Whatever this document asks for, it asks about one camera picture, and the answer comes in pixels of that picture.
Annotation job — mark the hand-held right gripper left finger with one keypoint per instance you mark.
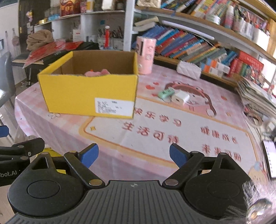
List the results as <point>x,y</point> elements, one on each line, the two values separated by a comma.
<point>90,154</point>

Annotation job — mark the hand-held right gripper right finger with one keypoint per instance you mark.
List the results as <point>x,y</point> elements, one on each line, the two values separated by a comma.
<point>178,154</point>

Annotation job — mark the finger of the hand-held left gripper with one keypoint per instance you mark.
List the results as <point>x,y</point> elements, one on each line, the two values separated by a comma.
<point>3,131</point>
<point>32,146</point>

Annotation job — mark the yellow cardboard box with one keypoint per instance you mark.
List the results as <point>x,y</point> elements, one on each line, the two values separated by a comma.
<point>75,97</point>

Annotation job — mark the pink plush pig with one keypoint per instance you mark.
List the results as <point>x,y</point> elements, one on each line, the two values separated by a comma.
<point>94,73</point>

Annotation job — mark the yellow object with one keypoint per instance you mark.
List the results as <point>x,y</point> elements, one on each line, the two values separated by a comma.
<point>51,153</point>

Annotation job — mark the pink printed tablecloth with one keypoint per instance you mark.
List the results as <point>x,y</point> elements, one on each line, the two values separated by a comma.
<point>140,146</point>

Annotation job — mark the grey chair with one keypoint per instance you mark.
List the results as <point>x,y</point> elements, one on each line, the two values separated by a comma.
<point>7,79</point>

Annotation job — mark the white charger adapter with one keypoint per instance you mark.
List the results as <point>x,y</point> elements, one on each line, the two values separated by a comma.
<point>180,98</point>

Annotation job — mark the small green box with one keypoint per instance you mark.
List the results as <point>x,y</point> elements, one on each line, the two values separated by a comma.
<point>166,93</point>

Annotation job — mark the dark side table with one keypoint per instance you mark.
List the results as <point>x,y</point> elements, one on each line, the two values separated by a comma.
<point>34,71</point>

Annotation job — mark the white quilted tissue box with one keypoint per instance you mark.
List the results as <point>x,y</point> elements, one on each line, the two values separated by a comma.
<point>188,70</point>

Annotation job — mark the brown tape roll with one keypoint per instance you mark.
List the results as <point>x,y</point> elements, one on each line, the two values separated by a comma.
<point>257,123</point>

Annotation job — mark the stack of small white boxes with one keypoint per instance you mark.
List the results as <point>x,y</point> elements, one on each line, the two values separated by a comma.
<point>215,67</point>

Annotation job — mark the red paper sheets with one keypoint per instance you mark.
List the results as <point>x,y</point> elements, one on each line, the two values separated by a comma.
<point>51,46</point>

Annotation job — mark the stack of newspapers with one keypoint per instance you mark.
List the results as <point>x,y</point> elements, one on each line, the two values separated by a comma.
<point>256,94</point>

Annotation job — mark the pink cylindrical package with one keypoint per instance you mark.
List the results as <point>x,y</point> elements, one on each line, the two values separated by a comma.
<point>146,60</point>

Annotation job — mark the brown cloth bundle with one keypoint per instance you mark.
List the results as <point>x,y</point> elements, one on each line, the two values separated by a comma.
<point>40,38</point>

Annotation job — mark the black bag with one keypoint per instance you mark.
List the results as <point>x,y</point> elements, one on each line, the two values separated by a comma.
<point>88,45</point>

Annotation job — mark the pen holder containers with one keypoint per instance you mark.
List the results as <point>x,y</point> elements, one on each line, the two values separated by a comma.
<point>117,42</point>

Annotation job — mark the red boxed book set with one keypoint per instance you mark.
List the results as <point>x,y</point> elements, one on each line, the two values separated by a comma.
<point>248,62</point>

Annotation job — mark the white red-label box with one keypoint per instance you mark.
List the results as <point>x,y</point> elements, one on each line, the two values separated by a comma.
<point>77,34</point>

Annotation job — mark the white shelf unit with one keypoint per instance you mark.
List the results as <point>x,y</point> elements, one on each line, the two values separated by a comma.
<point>62,25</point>

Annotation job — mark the dark wooden door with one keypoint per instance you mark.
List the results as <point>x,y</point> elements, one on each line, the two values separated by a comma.
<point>36,10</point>

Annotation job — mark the lying stacked books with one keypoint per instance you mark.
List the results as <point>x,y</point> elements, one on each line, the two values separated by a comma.
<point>146,24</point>

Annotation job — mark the wooden bookshelf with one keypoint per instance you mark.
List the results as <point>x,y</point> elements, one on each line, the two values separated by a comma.
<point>187,17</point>

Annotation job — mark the white tape roll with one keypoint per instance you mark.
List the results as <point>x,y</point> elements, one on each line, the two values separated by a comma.
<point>213,19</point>

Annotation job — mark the red gift box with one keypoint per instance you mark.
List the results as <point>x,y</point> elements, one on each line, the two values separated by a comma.
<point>69,7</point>

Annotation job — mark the row of upper shelf items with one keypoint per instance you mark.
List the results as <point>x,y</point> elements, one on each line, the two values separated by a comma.
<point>243,23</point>

